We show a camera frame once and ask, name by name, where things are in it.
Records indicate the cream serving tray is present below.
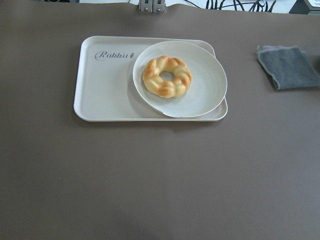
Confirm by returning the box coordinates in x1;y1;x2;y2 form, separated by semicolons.
73;36;228;122

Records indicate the cream round plate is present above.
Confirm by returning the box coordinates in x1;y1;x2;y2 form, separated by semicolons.
132;40;228;118

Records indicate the grey folded cloth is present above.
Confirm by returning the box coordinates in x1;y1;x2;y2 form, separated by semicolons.
257;45;320;90

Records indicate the braided ring pastry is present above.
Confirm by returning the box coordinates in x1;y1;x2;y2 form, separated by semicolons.
142;55;193;98

